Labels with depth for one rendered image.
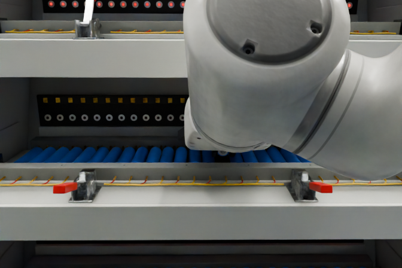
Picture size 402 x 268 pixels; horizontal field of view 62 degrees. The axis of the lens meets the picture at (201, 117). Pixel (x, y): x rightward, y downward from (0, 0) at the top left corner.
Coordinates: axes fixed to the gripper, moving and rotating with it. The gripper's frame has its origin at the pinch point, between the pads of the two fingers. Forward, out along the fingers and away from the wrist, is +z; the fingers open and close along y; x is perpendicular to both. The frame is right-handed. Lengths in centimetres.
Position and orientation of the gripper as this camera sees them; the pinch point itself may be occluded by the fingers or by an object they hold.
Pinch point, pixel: (223, 143)
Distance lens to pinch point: 46.7
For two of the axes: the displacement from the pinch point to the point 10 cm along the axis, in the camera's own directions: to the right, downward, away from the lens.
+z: -0.1, 2.8, 9.6
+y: -10.0, 0.0, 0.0
